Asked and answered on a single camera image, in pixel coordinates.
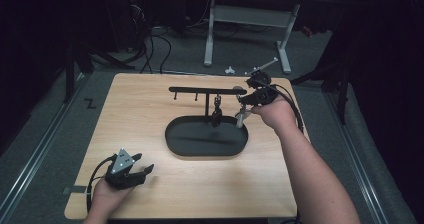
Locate desk with white legs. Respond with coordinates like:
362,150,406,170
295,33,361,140
203,0,344,76

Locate black floor cables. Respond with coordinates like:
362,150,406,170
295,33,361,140
126,2,173,75

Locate person's right hand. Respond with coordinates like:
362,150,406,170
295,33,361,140
250,95,298,132

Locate hand-held gripper black cable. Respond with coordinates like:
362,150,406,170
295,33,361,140
261,80,305,134
85,155,118,214

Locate silver car key with keychain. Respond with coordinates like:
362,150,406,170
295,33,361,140
234,103,253,130

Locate black key rack with tray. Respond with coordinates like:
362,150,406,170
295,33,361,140
164,85,250,158

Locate grey tape strip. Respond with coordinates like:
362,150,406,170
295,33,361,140
62,185,88,195

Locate right hand-held gripper black cable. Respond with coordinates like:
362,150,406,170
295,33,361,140
261,80,305,134

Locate left hand-held gripper black cable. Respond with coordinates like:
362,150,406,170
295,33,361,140
85,155,118,214

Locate black metal stand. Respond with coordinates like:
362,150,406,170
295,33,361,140
290,48,353,126
62,38,136,105

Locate black car key fob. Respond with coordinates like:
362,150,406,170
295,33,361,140
210,95,224,128

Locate black floor tape mark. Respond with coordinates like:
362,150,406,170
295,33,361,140
83,97,98,110

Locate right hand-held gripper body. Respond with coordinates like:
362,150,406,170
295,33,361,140
244,57,280,107

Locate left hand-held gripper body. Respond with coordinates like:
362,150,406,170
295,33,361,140
104,148,145,191

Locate person's left hand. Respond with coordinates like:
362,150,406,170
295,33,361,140
87,177,135,216

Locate metal floor rail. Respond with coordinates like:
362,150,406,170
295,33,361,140
323,90,390,224
0,73,88,220

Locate red object under desk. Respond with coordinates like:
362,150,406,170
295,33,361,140
300,25,315,38

